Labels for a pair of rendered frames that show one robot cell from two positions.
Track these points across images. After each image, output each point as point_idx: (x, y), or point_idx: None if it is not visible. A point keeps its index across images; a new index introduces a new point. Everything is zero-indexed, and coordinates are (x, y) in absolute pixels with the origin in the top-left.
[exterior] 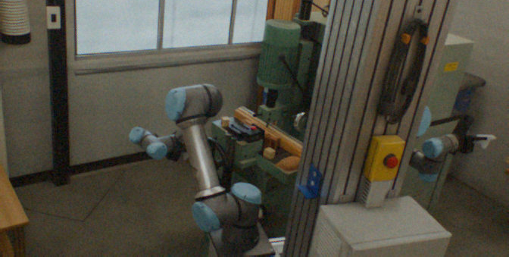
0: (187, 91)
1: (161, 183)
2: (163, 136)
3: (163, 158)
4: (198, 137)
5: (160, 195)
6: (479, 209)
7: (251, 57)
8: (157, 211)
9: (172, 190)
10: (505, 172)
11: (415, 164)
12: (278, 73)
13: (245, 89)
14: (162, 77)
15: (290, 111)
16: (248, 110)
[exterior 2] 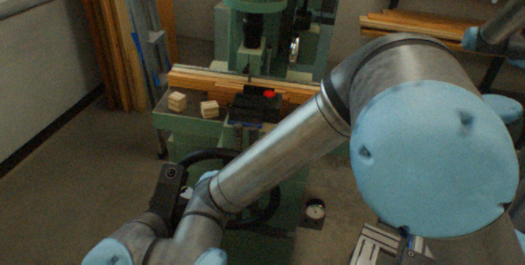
0: (469, 90)
1: (33, 216)
2: (189, 227)
3: (4, 179)
4: (513, 229)
5: (48, 235)
6: (327, 72)
7: None
8: (65, 262)
9: (58, 218)
10: (361, 33)
11: (515, 51)
12: None
13: (70, 40)
14: None
15: (276, 43)
16: (191, 66)
